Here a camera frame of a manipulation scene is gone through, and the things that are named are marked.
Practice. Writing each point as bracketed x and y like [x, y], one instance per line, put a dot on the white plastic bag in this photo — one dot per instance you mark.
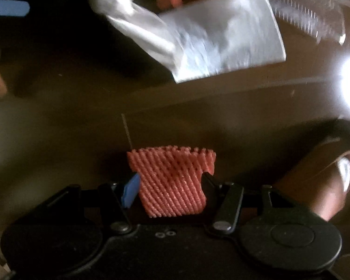
[221, 35]

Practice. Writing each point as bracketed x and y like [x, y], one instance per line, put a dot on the person's foot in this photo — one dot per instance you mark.
[315, 180]

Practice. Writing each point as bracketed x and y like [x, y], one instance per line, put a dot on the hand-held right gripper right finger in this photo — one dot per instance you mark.
[210, 191]

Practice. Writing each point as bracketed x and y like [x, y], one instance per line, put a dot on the pink foam fruit net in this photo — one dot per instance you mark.
[172, 180]

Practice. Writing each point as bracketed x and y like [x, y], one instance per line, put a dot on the clear plastic container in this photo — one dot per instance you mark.
[303, 8]

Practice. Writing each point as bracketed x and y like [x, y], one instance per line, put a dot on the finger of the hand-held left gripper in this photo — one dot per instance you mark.
[8, 7]

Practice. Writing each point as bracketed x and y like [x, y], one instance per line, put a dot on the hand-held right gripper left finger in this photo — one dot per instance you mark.
[131, 191]

